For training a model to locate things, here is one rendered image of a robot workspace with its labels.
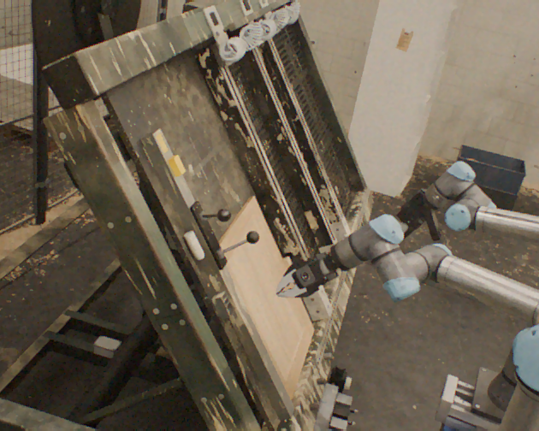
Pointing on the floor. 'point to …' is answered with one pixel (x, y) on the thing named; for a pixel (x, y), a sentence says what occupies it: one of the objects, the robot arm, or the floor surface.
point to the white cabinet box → (399, 88)
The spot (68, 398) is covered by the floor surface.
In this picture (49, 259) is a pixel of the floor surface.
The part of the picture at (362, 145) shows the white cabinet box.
